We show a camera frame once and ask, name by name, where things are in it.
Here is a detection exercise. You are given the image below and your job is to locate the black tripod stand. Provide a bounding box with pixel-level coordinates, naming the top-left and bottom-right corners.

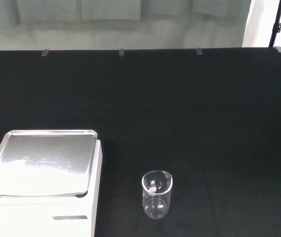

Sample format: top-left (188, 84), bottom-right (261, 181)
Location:
top-left (268, 0), bottom-right (281, 47)

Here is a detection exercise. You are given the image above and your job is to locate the pale board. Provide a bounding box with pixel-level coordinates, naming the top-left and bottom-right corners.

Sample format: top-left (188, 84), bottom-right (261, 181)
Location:
top-left (242, 0), bottom-right (281, 47)

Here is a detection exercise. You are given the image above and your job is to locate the black bench cloth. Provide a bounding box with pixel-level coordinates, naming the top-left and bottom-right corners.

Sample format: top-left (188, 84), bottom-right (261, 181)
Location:
top-left (0, 46), bottom-right (281, 237)

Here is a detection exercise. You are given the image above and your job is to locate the white electronic balance steel pan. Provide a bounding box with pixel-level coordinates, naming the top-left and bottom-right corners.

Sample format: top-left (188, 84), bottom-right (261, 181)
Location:
top-left (0, 129), bottom-right (104, 237)

